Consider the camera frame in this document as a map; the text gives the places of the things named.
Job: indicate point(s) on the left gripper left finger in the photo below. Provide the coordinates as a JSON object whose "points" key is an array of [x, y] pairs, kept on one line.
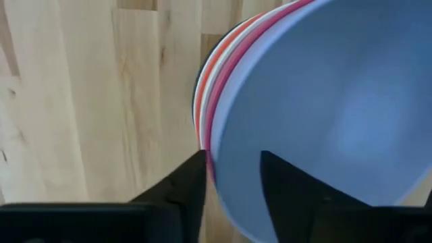
{"points": [[189, 189]]}

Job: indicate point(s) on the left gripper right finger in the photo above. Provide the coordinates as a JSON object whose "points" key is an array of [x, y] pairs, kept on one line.
{"points": [[297, 202]]}

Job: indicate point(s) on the coral red bowl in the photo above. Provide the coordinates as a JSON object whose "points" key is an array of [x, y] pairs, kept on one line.
{"points": [[199, 101]]}

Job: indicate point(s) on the white bowl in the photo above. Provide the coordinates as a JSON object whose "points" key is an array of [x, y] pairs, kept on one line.
{"points": [[204, 101]]}

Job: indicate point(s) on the blue bowl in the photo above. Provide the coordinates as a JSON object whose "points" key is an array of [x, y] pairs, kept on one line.
{"points": [[337, 101]]}

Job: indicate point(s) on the magenta bowl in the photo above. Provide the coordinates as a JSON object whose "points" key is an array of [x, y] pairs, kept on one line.
{"points": [[227, 67]]}

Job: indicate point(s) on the black bowl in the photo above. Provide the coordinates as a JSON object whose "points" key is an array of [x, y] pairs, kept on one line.
{"points": [[193, 104]]}

